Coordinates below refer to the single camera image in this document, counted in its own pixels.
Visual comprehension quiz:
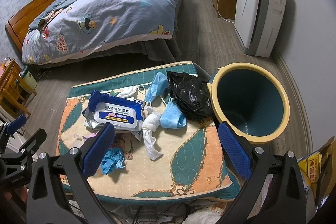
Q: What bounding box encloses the blue glove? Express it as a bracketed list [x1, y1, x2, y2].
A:
[100, 147, 124, 175]

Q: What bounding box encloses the blue wet wipes pack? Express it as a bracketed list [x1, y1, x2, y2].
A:
[82, 90, 145, 133]

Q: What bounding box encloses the white tissue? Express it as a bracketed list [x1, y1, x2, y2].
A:
[142, 106, 163, 161]

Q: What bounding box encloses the blue face mask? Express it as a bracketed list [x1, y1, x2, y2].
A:
[145, 72, 169, 103]
[160, 101, 187, 130]

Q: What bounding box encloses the black plastic bag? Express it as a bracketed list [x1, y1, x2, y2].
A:
[166, 71, 213, 121]

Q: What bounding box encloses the yellow teal trash bin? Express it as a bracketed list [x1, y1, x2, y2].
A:
[207, 63, 290, 144]

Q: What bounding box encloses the wooden chair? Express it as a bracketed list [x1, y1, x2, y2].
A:
[1, 60, 37, 118]

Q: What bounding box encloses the yellow cardboard box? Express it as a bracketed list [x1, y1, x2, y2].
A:
[298, 136, 335, 206]

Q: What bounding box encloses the wooden headboard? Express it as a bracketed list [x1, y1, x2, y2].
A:
[5, 0, 56, 53]

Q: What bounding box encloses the patterned teal orange cushion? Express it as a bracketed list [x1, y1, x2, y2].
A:
[56, 61, 240, 206]

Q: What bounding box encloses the bed with cartoon duvet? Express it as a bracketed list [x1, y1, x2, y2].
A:
[21, 0, 181, 65]

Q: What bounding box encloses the white air purifier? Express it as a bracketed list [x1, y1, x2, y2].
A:
[234, 0, 286, 58]

